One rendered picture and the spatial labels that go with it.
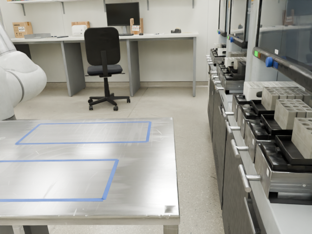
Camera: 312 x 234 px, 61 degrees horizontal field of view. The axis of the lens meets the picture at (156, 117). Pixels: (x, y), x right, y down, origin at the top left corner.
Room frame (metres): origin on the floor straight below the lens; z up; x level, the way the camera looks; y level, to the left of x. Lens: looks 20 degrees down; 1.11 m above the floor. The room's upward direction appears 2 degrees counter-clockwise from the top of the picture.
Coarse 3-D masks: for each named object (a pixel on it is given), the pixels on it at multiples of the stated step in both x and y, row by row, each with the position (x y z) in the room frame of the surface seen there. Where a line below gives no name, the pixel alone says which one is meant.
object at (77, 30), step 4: (72, 28) 4.34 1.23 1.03; (76, 28) 4.33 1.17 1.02; (80, 28) 4.33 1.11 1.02; (84, 28) 4.38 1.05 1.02; (72, 32) 4.33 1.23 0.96; (76, 32) 4.33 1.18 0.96; (80, 32) 4.33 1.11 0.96; (72, 36) 4.33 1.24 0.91; (76, 36) 4.33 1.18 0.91; (80, 36) 4.33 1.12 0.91
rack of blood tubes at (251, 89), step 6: (246, 84) 0.99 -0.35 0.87; (252, 84) 0.99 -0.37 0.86; (258, 84) 0.99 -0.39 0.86; (264, 84) 0.98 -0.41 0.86; (270, 84) 0.98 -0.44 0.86; (276, 84) 0.98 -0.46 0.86; (282, 84) 0.98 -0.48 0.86; (288, 84) 0.97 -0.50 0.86; (294, 84) 0.97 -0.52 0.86; (246, 90) 0.98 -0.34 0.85; (252, 90) 0.94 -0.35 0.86; (258, 90) 0.94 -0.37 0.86; (246, 96) 0.97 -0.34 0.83; (252, 96) 0.94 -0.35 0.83; (258, 96) 1.02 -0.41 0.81
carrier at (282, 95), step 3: (270, 87) 0.88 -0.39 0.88; (273, 87) 0.87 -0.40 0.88; (276, 87) 0.87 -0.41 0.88; (273, 90) 0.84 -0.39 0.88; (276, 90) 0.85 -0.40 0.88; (279, 90) 0.83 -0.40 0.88; (279, 93) 0.80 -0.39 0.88; (282, 93) 0.80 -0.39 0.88; (279, 96) 0.78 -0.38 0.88; (282, 96) 0.77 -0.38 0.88; (285, 96) 0.77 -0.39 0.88
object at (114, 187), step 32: (0, 128) 0.75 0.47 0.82; (32, 128) 0.74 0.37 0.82; (64, 128) 0.73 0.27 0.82; (96, 128) 0.72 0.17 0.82; (128, 128) 0.71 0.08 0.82; (160, 128) 0.70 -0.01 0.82; (0, 160) 0.54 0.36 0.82; (32, 160) 0.54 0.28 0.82; (64, 160) 0.53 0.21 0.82; (96, 160) 0.53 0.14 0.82; (128, 160) 0.52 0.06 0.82; (160, 160) 0.51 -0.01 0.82; (0, 192) 0.42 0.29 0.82; (32, 192) 0.41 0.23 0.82; (64, 192) 0.41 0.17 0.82; (96, 192) 0.41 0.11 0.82; (128, 192) 0.40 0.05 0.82; (160, 192) 0.40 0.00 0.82; (0, 224) 0.35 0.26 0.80; (32, 224) 0.35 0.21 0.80; (64, 224) 0.35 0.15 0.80; (96, 224) 0.35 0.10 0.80; (128, 224) 0.34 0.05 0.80; (160, 224) 0.34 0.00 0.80
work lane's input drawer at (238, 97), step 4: (236, 96) 1.00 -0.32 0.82; (240, 96) 1.00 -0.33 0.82; (244, 96) 0.98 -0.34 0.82; (232, 100) 1.06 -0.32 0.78; (236, 100) 0.99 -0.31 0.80; (240, 100) 0.94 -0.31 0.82; (244, 100) 0.94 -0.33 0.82; (232, 104) 1.05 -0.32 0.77; (236, 104) 0.95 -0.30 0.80; (232, 108) 1.04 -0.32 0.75; (236, 108) 0.94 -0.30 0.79; (224, 112) 0.99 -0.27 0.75; (228, 112) 0.99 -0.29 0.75; (232, 112) 0.99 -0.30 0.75; (236, 112) 0.94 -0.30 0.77; (224, 116) 0.96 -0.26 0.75; (236, 116) 0.93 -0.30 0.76; (236, 120) 0.93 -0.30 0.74
